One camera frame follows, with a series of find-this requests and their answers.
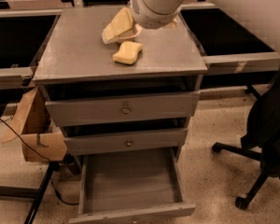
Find white bowl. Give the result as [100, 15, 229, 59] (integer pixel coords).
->
[102, 23, 142, 44]

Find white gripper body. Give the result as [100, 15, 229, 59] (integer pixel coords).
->
[130, 0, 185, 29]

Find grey open bottom drawer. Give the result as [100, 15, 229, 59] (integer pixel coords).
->
[69, 147, 195, 224]

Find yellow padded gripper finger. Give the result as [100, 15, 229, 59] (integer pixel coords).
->
[163, 19, 177, 30]
[102, 7, 134, 44]

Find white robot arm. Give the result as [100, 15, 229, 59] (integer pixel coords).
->
[130, 0, 280, 53]

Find yellow sponge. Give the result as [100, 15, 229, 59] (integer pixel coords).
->
[112, 41, 143, 65]

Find black cable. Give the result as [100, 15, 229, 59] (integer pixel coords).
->
[0, 118, 80, 207]

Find grey middle drawer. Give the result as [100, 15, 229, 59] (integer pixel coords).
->
[64, 128, 188, 156]

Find grey drawer cabinet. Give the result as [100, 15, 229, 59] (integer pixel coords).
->
[34, 7, 207, 156]

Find grey top drawer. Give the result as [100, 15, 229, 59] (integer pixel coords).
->
[46, 91, 200, 127]

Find black office chair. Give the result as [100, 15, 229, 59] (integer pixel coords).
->
[212, 68, 280, 210]

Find brown cardboard box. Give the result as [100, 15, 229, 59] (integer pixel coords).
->
[1, 88, 67, 162]

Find black stand leg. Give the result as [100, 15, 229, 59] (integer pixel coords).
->
[24, 161, 59, 224]

